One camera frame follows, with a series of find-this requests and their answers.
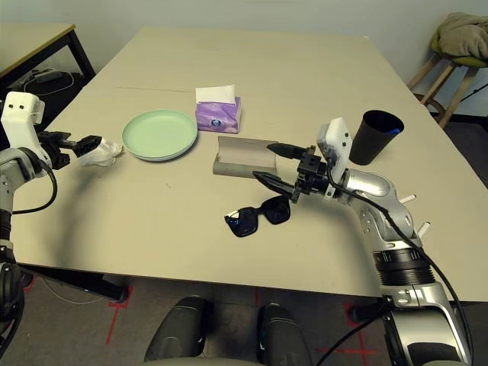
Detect white tissue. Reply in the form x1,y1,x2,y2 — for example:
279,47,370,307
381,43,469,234
79,137,125,167

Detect grey power adapter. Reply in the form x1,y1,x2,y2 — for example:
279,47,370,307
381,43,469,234
32,69,62,82

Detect light green plastic plate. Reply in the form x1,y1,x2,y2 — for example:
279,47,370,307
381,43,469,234
121,109,199,161

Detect black cup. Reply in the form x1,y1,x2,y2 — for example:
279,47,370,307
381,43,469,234
348,109,405,166

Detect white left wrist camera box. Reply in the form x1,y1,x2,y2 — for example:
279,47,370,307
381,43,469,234
0,91,45,148

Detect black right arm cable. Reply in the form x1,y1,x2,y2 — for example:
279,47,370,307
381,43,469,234
312,159,476,366

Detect dark grey robot right leg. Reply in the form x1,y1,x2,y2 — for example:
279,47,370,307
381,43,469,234
257,303,316,366

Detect thin white floor cable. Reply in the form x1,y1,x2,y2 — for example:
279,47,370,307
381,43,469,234
40,277,104,305

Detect dark grey robot left leg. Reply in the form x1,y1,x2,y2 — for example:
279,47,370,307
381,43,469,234
144,295,209,366

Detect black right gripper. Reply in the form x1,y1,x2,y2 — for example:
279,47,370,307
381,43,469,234
252,141,336,203

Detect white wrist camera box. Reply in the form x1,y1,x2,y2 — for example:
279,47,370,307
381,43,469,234
0,91,45,148
316,117,354,180

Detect beige side table black frame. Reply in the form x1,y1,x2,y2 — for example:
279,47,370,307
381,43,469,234
0,23,96,100

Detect wooden stool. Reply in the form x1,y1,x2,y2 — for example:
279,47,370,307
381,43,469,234
407,53,488,129

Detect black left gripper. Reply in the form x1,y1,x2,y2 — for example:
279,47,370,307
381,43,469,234
37,130,103,171

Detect black sunglasses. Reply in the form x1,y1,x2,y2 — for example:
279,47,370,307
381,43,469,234
223,196,291,239

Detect black table foot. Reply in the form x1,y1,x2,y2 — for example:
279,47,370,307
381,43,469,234
350,300,386,322
18,265,129,303

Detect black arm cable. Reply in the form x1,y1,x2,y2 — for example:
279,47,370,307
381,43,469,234
312,159,476,366
9,158,59,214

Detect grey glasses case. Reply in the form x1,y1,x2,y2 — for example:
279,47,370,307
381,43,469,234
212,136,306,181

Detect purple tissue pack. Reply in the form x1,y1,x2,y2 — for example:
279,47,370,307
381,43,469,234
194,82,243,134

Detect black bag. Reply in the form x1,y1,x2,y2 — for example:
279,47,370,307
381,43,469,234
18,68,87,127

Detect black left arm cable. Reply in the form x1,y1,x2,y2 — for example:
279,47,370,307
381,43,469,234
9,158,59,214

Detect green seat cushion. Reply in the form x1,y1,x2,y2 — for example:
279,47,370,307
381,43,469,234
432,32,488,68

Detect dark grey robot leg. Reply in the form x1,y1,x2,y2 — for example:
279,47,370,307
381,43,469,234
144,295,209,366
257,303,316,366

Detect white looped cable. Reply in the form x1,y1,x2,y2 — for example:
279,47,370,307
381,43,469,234
18,68,75,91

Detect beige jacket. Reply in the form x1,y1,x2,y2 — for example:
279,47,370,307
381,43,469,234
438,12,488,58

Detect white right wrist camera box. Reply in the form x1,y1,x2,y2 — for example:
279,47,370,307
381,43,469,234
316,117,354,180

